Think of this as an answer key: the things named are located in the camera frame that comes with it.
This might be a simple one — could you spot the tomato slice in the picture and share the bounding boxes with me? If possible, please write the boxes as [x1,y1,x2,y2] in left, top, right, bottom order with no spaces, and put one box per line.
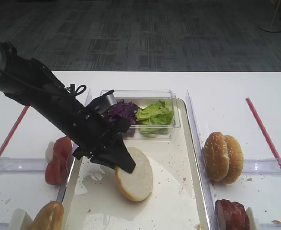
[45,154,67,185]
[53,136,72,164]

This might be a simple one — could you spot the round floor stand base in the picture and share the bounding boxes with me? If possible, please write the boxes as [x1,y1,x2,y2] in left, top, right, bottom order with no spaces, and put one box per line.
[259,0,281,33]

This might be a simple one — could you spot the bun half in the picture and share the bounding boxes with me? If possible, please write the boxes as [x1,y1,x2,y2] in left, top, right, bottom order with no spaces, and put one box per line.
[29,201,64,230]
[115,147,153,202]

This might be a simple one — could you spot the front tomato slice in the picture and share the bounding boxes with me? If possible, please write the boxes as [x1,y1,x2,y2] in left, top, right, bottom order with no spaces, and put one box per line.
[45,154,67,185]

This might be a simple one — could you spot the clear upper right track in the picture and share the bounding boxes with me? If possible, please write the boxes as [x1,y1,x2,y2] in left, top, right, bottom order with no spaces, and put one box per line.
[242,158,281,176]

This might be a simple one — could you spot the white pusher block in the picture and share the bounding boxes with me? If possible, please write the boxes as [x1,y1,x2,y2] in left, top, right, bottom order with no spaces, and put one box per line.
[8,208,33,230]
[246,207,260,230]
[45,141,55,163]

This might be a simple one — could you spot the white lower left pusher block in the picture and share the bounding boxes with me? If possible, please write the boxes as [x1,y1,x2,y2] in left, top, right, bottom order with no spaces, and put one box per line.
[8,208,33,230]

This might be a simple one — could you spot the clear plastic salad box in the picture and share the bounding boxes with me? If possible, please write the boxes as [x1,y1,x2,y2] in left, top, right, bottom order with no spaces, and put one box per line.
[102,90,180,139]

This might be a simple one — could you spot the red straw rail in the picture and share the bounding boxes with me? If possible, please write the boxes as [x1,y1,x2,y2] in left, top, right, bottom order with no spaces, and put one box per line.
[246,98,281,169]
[0,106,29,157]

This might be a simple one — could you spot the clear upper left track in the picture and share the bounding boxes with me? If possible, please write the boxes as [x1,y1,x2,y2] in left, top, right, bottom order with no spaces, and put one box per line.
[0,157,47,173]

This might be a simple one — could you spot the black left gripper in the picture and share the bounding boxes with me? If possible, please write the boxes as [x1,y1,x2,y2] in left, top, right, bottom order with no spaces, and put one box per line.
[56,106,135,173]

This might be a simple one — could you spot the brown meat patty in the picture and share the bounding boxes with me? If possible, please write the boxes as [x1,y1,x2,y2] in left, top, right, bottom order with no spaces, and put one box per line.
[215,199,250,230]

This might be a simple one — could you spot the clear lower right track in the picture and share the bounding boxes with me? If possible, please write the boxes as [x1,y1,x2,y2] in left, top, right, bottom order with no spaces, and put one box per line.
[259,223,281,230]

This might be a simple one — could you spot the red left straw rail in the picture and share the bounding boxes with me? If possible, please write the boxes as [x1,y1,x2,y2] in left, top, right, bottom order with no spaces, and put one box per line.
[0,106,29,157]

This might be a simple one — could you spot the purple lettuce leaves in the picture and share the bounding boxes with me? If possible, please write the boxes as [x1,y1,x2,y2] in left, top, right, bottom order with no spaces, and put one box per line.
[103,100,139,125]

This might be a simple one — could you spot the right sesame top bun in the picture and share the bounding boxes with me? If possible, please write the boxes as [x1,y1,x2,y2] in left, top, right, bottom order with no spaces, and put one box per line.
[222,135,244,184]

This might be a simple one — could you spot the red right straw rail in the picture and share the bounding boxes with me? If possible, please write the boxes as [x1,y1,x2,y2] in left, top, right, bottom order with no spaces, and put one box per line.
[246,98,281,169]

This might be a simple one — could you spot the sesame bun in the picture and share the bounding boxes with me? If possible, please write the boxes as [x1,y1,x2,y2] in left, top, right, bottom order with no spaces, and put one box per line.
[222,135,244,184]
[203,132,230,182]

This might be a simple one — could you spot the clear right divider rail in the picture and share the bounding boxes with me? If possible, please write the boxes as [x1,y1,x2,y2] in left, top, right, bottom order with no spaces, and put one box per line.
[186,92,219,230]

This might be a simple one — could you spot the white right pusher block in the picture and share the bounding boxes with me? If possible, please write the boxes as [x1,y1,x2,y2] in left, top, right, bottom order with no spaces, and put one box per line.
[246,207,260,230]

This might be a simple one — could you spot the clear track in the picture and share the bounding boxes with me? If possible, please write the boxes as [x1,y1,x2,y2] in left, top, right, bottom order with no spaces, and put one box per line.
[0,157,47,173]
[259,223,281,230]
[242,158,281,176]

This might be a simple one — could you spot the green lettuce leaves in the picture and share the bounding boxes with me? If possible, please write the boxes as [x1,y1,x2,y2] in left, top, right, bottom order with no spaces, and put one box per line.
[136,100,174,138]

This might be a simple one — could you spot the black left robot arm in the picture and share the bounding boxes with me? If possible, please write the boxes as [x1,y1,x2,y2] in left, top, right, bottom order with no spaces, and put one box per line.
[0,42,136,173]

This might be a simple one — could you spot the white metal tray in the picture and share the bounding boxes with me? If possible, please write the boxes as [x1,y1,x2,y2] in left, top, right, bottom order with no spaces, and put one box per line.
[62,99,209,230]

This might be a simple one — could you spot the left sesame top bun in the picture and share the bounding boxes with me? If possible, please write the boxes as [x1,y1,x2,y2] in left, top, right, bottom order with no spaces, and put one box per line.
[203,132,230,182]

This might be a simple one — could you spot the back tomato slice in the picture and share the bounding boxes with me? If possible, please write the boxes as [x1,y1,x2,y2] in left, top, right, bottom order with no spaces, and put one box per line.
[53,136,72,164]

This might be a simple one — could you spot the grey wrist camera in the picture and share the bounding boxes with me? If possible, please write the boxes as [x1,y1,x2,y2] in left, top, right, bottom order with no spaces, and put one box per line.
[86,90,117,115]

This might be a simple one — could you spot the white upper left pusher block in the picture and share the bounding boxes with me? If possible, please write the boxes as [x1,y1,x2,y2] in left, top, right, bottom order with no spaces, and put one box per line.
[45,141,55,163]

